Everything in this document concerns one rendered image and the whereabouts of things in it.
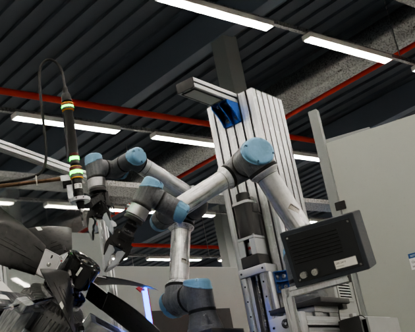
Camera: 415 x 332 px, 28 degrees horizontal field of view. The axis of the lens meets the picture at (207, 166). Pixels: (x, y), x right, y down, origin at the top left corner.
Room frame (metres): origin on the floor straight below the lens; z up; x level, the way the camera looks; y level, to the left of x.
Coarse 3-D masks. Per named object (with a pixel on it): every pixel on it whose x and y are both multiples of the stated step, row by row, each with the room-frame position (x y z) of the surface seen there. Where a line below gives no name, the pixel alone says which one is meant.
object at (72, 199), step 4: (60, 176) 2.63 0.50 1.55; (64, 176) 2.63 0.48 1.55; (68, 176) 2.63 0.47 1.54; (64, 180) 2.63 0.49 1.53; (68, 180) 2.63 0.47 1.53; (64, 184) 2.63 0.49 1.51; (68, 184) 2.63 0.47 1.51; (68, 188) 2.63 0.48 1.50; (68, 192) 2.63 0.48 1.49; (72, 192) 2.64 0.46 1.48; (68, 196) 2.63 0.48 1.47; (72, 196) 2.63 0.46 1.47; (76, 196) 2.62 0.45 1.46; (80, 196) 2.62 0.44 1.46; (84, 196) 2.63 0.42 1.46; (88, 196) 2.64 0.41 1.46; (72, 200) 2.63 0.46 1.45; (76, 200) 2.63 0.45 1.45; (80, 200) 2.64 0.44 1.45; (84, 200) 2.65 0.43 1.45; (88, 200) 2.65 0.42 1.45; (72, 204) 2.66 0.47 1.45
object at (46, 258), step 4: (44, 252) 2.50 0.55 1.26; (48, 252) 2.51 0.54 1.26; (52, 252) 2.52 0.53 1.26; (44, 256) 2.50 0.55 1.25; (48, 256) 2.51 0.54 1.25; (56, 256) 2.53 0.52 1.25; (60, 256) 2.53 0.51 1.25; (44, 260) 2.50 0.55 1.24; (48, 260) 2.51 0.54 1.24; (52, 260) 2.52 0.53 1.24; (56, 260) 2.53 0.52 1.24; (60, 260) 2.53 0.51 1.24; (40, 264) 2.49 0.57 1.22; (44, 264) 2.50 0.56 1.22; (52, 264) 2.52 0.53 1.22; (56, 264) 2.53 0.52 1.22; (40, 268) 2.49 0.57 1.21; (44, 268) 2.50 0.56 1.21; (48, 268) 2.51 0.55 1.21; (52, 268) 2.52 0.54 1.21; (56, 268) 2.52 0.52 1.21; (36, 272) 2.48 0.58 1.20; (40, 272) 2.49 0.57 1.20; (40, 276) 2.49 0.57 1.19
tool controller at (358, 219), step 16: (320, 224) 2.63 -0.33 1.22; (336, 224) 2.61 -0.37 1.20; (352, 224) 2.60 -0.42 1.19; (288, 240) 2.68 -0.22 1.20; (304, 240) 2.67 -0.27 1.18; (320, 240) 2.65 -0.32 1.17; (336, 240) 2.63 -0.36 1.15; (352, 240) 2.61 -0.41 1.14; (368, 240) 2.69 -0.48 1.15; (288, 256) 2.71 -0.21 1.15; (304, 256) 2.68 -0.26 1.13; (320, 256) 2.67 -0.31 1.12; (336, 256) 2.65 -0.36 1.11; (352, 256) 2.63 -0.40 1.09; (368, 256) 2.64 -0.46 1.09; (304, 272) 2.69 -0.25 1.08; (320, 272) 2.68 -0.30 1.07; (336, 272) 2.67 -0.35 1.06; (352, 272) 2.65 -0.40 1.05
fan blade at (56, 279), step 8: (48, 272) 2.25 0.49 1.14; (56, 272) 2.31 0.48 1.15; (64, 272) 2.38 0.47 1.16; (48, 280) 2.23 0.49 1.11; (56, 280) 2.29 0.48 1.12; (64, 280) 2.36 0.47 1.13; (56, 288) 2.27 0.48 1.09; (64, 288) 2.33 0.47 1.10; (56, 296) 2.24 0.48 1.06; (64, 296) 2.31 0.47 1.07; (64, 304) 2.29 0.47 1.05; (72, 304) 2.46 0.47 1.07; (64, 312) 2.26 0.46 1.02; (72, 312) 2.42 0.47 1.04; (72, 320) 2.36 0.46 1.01; (72, 328) 2.30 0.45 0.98
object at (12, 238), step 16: (0, 208) 2.44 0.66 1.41; (0, 224) 2.41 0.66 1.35; (16, 224) 2.45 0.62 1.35; (0, 240) 2.40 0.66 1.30; (16, 240) 2.43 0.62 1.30; (32, 240) 2.47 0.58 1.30; (0, 256) 2.39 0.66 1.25; (16, 256) 2.43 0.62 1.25; (32, 256) 2.47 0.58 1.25; (32, 272) 2.47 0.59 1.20
